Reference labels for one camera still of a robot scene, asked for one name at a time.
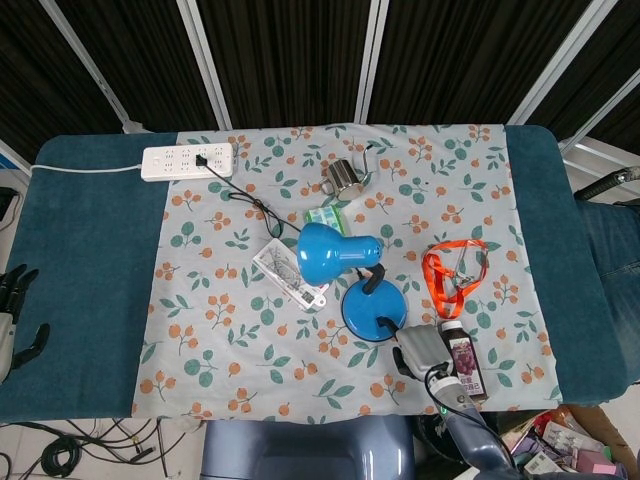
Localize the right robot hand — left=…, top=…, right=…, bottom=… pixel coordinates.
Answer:
left=377, top=314, right=456, bottom=385

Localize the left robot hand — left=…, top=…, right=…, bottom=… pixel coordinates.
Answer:
left=0, top=264, right=52, bottom=384

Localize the blue desk lamp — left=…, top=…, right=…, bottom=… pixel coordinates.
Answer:
left=296, top=222, right=411, bottom=344

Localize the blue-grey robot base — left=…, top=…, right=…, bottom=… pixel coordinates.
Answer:
left=202, top=417, right=416, bottom=480

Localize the dark grape juice bottle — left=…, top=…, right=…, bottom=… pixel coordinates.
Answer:
left=438, top=320, right=489, bottom=400

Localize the clear badge holder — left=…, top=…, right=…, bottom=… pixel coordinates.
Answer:
left=452, top=239, right=490, bottom=290

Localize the teal table cover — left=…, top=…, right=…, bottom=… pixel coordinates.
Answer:
left=0, top=124, right=629, bottom=426

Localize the green tissue pack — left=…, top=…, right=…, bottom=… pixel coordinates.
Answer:
left=305, top=203, right=349, bottom=235

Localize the clear ruler set package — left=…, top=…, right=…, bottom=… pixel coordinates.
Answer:
left=252, top=237, right=330, bottom=312

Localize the cardboard box of clutter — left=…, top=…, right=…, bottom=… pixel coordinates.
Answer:
left=499, top=404, right=636, bottom=480

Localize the floral tablecloth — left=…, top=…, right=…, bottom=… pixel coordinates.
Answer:
left=130, top=123, right=564, bottom=419

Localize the stainless steel cup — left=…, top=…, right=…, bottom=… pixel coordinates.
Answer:
left=319, top=142, right=382, bottom=201

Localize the blue jeans leg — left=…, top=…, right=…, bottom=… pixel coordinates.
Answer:
left=574, top=198, right=640, bottom=346

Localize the white power strip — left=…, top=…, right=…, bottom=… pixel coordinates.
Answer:
left=141, top=142, right=235, bottom=182

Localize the orange lanyard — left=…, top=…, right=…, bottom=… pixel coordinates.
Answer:
left=422, top=238, right=491, bottom=319

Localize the black floor cable coil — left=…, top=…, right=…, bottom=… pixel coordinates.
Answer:
left=41, top=438, right=82, bottom=476

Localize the white power strip cable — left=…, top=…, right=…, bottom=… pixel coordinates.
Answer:
left=29, top=161, right=145, bottom=176

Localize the black power cable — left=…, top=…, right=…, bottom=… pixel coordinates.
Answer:
left=194, top=154, right=301, bottom=240

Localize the white frame post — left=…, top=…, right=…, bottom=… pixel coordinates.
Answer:
left=559, top=64, right=640, bottom=154
left=509, top=0, right=607, bottom=126
left=39, top=0, right=145, bottom=134
left=352, top=0, right=389, bottom=124
left=177, top=0, right=234, bottom=131

